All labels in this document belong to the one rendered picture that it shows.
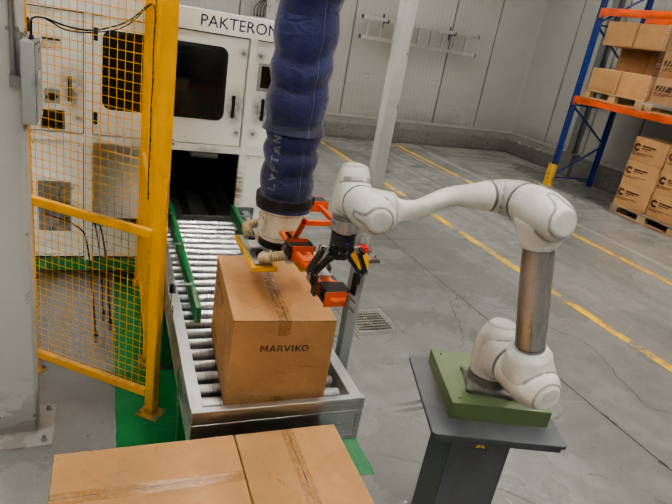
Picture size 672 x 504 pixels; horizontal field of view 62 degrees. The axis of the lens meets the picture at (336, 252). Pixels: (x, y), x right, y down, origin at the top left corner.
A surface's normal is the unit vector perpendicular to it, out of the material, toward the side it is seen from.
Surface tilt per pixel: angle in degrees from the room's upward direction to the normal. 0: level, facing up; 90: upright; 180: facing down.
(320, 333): 90
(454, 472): 90
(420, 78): 90
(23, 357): 90
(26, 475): 0
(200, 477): 0
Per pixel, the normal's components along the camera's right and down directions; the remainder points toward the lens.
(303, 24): -0.09, 0.17
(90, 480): 0.16, -0.92
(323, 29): 0.41, 0.28
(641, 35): -0.93, -0.03
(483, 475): 0.04, 0.37
